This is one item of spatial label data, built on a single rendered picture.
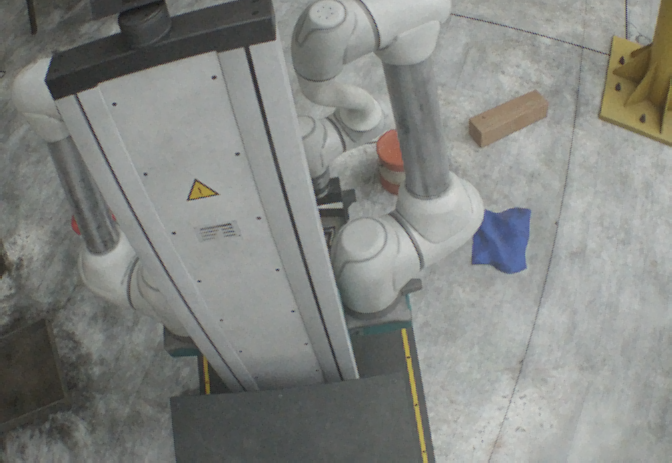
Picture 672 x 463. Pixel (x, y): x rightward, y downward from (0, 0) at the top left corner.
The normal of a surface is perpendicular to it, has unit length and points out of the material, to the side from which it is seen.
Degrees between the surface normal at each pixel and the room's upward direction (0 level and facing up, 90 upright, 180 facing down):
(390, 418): 0
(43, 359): 0
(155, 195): 90
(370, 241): 9
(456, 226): 77
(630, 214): 0
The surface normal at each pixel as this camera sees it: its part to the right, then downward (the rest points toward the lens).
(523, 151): -0.10, -0.56
